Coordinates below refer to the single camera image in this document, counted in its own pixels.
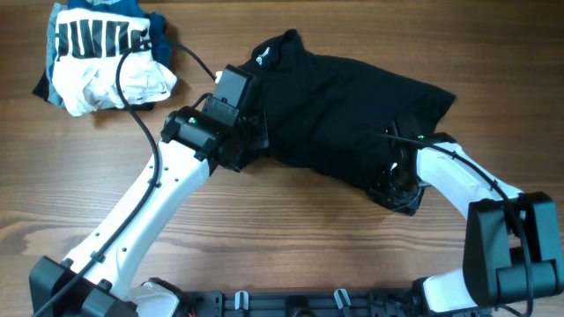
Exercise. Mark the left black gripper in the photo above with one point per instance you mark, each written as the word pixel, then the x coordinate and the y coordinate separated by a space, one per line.
pixel 260 136

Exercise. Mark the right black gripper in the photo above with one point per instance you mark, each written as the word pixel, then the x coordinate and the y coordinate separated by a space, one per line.
pixel 406 204

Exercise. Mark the black t-shirt with white logo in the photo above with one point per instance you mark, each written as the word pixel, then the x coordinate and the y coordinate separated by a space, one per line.
pixel 326 113

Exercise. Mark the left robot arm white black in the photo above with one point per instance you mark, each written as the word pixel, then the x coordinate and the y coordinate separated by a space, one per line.
pixel 95 277

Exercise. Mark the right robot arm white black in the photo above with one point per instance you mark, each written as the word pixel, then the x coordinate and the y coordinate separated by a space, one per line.
pixel 512 248

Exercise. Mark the light blue grey garment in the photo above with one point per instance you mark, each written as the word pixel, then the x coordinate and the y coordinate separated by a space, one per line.
pixel 53 96

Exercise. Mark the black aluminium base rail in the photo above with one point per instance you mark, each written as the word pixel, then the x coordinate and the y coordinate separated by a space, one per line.
pixel 341 302

